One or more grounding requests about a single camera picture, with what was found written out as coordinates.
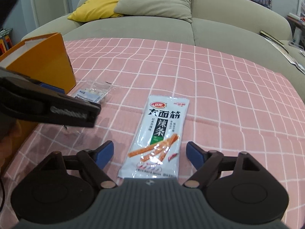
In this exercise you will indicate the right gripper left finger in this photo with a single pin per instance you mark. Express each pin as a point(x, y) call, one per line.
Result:
point(93, 162)

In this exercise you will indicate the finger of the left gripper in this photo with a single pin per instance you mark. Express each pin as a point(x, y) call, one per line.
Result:
point(52, 88)

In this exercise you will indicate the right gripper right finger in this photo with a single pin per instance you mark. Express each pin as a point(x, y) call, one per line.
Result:
point(206, 163)

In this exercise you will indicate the clear packet white candies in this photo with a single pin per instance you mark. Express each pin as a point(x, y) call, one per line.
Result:
point(93, 91)

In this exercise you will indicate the white spicy strip packet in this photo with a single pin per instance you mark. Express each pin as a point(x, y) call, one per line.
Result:
point(154, 152)

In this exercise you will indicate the orange cardboard box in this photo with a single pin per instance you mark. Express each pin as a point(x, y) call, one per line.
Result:
point(43, 58)

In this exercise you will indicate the stacked colourful stools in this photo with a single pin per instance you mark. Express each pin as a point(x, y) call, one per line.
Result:
point(5, 44)

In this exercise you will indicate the pink checkered tablecloth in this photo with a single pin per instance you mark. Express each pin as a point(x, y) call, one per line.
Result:
point(235, 105)

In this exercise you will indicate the white door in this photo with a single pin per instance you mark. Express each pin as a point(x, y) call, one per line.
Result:
point(45, 11)

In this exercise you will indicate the yellow cushion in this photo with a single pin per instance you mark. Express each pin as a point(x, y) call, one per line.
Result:
point(93, 10)

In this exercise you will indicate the magazine on sofa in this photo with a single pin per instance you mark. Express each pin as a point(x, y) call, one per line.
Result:
point(281, 48)

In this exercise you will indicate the cluttered white shelf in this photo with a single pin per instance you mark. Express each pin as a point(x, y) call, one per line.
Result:
point(296, 21)

